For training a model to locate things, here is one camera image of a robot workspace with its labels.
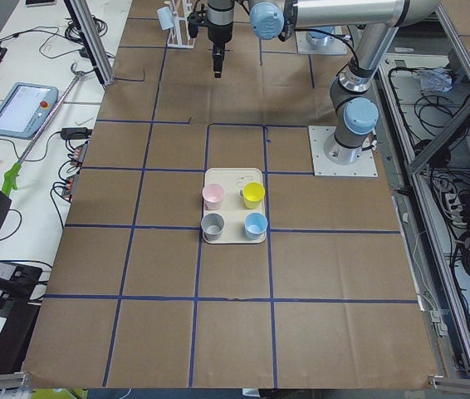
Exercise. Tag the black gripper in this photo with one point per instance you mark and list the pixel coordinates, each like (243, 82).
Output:
(219, 34)

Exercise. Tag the light blue plastic cup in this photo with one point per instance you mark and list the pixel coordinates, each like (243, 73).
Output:
(166, 18)

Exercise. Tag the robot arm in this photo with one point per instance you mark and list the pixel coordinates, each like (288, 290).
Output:
(356, 115)

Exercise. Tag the pink plastic cup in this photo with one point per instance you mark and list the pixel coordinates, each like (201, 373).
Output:
(213, 195)

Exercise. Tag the yellow plastic cup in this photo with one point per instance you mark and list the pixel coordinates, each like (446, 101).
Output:
(253, 194)

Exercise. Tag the grey plastic cup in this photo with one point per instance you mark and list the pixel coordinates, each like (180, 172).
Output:
(212, 226)

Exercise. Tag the cream plastic tray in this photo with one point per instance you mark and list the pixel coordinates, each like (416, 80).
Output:
(233, 209)

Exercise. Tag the black power adapter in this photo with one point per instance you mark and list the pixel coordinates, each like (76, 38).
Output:
(75, 133)

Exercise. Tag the blue teach pendant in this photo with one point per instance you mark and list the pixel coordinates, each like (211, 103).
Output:
(25, 108)

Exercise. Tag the reacher grabber tool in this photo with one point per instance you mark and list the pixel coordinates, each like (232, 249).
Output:
(9, 178)

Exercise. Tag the white wire cup rack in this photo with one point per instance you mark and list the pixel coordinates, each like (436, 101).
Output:
(178, 32)

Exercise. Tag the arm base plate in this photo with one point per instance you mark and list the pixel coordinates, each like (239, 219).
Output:
(317, 43)
(329, 159)

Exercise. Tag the aluminium frame post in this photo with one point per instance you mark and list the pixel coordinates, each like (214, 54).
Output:
(85, 25)

